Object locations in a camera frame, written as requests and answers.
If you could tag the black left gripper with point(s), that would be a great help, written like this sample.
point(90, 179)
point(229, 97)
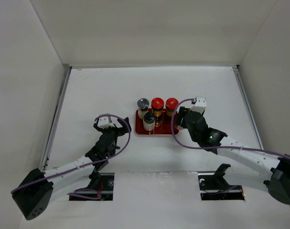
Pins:
point(120, 130)

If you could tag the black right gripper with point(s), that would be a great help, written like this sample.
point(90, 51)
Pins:
point(182, 112)

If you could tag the tall red-lid sauce jar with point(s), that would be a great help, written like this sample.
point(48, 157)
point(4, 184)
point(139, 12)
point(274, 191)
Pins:
point(171, 104)

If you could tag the short red-lid chili jar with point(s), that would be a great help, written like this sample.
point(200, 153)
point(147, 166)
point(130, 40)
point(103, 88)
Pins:
point(157, 105)

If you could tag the glass salt grinder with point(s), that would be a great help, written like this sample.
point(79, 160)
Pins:
point(143, 105)

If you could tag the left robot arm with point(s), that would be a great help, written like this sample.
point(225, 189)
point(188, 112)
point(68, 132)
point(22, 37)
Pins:
point(39, 188)

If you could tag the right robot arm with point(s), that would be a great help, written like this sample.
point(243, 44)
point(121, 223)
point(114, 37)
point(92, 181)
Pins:
point(273, 168)

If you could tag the red lacquer tray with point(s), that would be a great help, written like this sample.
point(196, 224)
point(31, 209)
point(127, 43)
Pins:
point(163, 129)

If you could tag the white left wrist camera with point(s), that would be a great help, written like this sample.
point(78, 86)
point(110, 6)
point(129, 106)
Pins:
point(104, 121)

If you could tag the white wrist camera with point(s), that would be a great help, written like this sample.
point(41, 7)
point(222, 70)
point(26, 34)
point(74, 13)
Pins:
point(104, 121)
point(199, 105)

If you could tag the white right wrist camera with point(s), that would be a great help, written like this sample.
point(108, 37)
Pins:
point(199, 105)

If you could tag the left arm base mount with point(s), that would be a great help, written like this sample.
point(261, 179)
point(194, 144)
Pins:
point(100, 188)

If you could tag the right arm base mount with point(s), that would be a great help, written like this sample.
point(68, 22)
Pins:
point(213, 186)

